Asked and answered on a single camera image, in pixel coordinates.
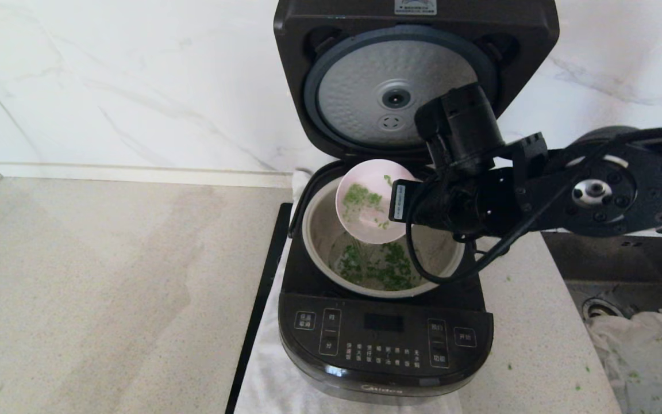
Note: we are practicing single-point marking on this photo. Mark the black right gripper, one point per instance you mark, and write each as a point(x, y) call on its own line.
point(408, 201)

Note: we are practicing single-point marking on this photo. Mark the pink bowl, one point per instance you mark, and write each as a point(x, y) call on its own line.
point(365, 218)

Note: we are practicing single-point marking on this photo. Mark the chopped green onion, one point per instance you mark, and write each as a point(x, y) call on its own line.
point(377, 270)

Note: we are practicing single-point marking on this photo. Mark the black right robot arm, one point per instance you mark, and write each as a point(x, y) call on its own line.
point(641, 184)

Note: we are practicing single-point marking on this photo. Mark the grey inner pot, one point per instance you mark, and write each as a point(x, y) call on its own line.
point(319, 230)

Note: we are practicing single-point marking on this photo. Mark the black rice cooker base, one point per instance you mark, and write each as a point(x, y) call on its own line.
point(383, 345)

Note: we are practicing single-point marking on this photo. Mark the steel sink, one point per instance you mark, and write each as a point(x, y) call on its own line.
point(607, 264)

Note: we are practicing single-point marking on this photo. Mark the white towel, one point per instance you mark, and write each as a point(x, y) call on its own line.
point(268, 382)

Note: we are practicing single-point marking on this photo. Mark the white crumpled cloth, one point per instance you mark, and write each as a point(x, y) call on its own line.
point(641, 356)

